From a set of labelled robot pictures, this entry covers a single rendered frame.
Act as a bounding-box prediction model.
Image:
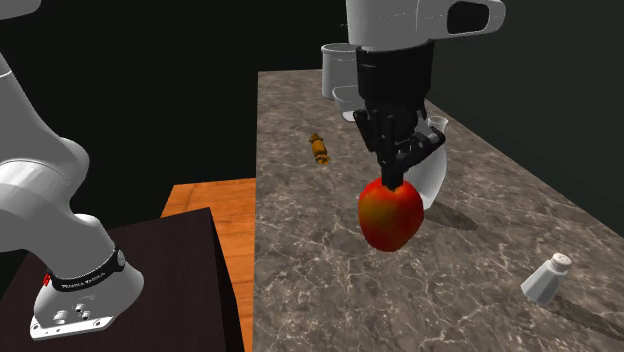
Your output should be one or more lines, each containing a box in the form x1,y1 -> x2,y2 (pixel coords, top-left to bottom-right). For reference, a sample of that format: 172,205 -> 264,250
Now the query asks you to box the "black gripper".
352,40 -> 448,192

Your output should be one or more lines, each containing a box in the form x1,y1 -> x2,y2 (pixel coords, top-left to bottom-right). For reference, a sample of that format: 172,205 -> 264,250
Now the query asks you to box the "white pitcher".
404,115 -> 449,211

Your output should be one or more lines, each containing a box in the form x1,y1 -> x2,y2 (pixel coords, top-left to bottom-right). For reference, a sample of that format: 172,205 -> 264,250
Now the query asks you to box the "small white bowl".
332,85 -> 368,124

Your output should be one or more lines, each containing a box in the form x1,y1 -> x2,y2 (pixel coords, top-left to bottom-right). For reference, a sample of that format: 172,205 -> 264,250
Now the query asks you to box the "red apple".
357,176 -> 425,253

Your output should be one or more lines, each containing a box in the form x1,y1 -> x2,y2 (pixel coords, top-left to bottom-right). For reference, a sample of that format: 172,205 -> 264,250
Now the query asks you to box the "small brown figure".
308,132 -> 332,166

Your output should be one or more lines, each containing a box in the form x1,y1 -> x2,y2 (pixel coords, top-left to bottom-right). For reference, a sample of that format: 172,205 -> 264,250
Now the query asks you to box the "tall white cup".
321,42 -> 362,102

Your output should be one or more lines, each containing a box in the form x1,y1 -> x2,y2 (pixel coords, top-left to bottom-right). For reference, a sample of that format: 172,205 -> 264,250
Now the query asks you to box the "white salt shaker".
519,252 -> 574,306

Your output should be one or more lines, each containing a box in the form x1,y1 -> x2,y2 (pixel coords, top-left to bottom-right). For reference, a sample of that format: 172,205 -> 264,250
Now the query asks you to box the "dark robot stand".
0,206 -> 245,352

